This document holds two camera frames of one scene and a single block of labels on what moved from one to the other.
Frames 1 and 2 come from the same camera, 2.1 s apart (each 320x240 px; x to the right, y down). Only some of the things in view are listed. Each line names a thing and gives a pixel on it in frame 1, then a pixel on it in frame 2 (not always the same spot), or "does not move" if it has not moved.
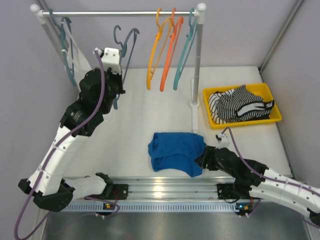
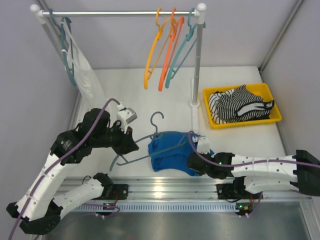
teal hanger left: x=61 y=29 does not move
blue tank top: x=176 y=151 does not move
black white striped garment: x=238 y=104 does not move
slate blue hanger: x=126 y=49 -> x=151 y=135
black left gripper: x=118 y=83 -> x=125 y=142
